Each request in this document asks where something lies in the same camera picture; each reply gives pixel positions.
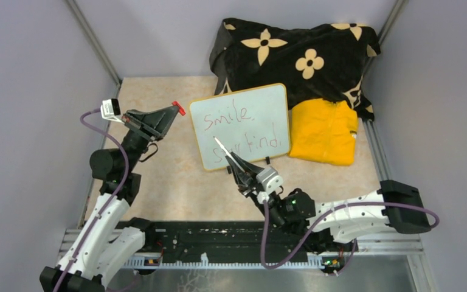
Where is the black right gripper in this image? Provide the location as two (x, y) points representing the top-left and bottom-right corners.
(228, 152), (287, 228)

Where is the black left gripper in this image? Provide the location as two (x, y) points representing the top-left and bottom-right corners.
(119, 104), (179, 172)

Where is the red marker cap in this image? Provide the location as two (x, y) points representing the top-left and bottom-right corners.
(171, 101), (186, 116)

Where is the red capped marker pen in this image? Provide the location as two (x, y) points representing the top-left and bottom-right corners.
(213, 136), (233, 159)

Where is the whiteboard with yellow rim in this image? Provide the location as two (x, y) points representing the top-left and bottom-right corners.
(189, 83), (290, 171)

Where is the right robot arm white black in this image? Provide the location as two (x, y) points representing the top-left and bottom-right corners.
(226, 152), (440, 251)

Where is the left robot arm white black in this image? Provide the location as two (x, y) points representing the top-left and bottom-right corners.
(40, 99), (185, 291)

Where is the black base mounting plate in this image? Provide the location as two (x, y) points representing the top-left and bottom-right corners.
(138, 221), (353, 265)

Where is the folded yellow garment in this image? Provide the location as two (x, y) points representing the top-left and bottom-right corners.
(288, 99), (358, 166)

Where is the black blanket with beige flowers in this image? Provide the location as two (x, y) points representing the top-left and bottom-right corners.
(209, 18), (381, 120)

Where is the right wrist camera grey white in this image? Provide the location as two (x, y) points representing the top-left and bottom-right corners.
(255, 167), (284, 194)

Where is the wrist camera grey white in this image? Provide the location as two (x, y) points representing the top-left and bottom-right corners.
(100, 99), (122, 122)
(255, 167), (284, 194)

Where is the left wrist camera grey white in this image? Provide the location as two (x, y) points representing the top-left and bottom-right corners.
(100, 99), (122, 122)

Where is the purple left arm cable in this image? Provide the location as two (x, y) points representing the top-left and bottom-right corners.
(52, 108), (130, 292)

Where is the aluminium corner post left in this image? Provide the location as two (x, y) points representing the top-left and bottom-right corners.
(64, 0), (122, 87)

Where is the aluminium corner post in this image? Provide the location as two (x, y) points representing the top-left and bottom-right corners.
(64, 0), (122, 87)
(364, 0), (405, 74)

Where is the aluminium side rail right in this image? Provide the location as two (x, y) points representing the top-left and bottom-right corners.
(362, 119), (406, 226)

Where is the aluminium frame rail front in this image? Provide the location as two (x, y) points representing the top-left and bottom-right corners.
(58, 228), (424, 271)

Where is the aluminium corner post right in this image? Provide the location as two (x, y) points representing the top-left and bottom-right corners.
(364, 0), (405, 74)

